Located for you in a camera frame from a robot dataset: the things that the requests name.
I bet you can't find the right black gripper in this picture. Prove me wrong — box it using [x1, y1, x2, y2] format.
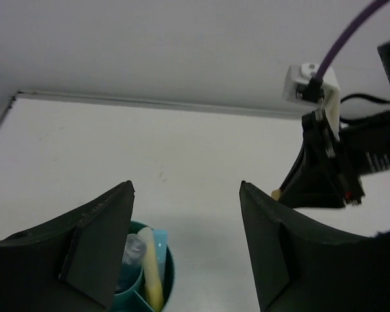
[279, 110, 365, 209]

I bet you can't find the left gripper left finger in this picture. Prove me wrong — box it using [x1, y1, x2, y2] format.
[0, 181, 135, 311]

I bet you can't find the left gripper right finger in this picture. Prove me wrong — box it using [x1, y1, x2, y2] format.
[239, 182, 390, 311]

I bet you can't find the yellow highlighter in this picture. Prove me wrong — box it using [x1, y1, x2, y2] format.
[138, 227, 164, 312]

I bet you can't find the blue highlighter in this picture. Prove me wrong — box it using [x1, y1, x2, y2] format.
[153, 229, 168, 284]

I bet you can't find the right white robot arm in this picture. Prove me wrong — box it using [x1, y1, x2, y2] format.
[271, 41, 390, 209]

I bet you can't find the teal round divided container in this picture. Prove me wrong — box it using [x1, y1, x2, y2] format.
[110, 221, 176, 311]

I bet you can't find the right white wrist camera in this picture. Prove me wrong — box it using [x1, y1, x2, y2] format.
[282, 62, 341, 140]

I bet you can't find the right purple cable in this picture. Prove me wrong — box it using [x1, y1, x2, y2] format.
[313, 0, 390, 81]

